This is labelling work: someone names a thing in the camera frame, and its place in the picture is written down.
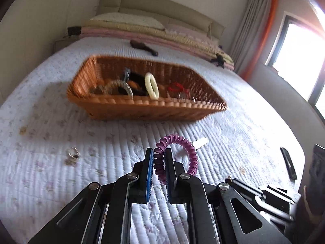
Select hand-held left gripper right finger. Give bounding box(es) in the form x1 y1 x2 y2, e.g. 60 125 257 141
164 148 291 244

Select grey curtain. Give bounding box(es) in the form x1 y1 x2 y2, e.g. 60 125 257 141
230 0 274 75

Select white pillow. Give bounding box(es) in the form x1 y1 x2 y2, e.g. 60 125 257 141
90 13 166 30

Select clear spiral hair tie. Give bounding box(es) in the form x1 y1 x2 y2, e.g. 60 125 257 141
90 79 134 100

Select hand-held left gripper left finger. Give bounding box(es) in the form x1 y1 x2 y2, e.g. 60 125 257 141
27 149 154 244

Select beige nightstand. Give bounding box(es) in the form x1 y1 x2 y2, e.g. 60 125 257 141
52 38 82 54

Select cream spiral hair tie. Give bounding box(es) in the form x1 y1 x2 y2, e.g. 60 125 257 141
144 72 160 100

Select yellow folded blanket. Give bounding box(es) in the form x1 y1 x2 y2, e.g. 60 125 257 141
83 20 233 62

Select window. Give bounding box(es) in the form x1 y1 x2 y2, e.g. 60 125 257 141
264 15 325 120

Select black hair bow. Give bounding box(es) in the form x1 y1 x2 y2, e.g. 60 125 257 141
210 53 226 69

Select beige padded headboard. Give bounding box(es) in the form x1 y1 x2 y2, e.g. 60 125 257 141
96 0 226 44

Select orange curtain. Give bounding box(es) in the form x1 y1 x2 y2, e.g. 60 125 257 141
240 0 280 81

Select pink pillow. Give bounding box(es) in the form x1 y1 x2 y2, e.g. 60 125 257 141
165 23 219 43

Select small silver earring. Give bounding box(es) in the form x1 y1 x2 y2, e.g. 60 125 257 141
65 147 80 167

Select small white hair clip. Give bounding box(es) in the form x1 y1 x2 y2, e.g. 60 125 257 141
191 137 209 148

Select black wrist watch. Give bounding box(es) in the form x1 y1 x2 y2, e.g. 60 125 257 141
122 69 151 97

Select white wardrobe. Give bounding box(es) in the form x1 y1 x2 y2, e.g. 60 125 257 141
0 0 102 99

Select red cord hair tie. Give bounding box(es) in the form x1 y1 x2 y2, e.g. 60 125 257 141
167 82 190 93

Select brown wicker basket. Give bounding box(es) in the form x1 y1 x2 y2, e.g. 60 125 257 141
66 55 228 122

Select purple spiral hair tie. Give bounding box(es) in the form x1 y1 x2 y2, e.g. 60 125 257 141
153 134 199 186

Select dark bedside clock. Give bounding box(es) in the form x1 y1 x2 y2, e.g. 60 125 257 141
67 26 82 37

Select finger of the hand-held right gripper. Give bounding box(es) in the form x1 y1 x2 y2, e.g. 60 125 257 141
280 147 298 180
313 144 325 184

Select dark wooden hairbrush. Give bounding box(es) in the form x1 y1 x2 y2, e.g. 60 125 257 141
130 40 159 56

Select person's right hand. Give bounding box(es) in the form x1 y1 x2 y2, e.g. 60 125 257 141
296 185 325 244

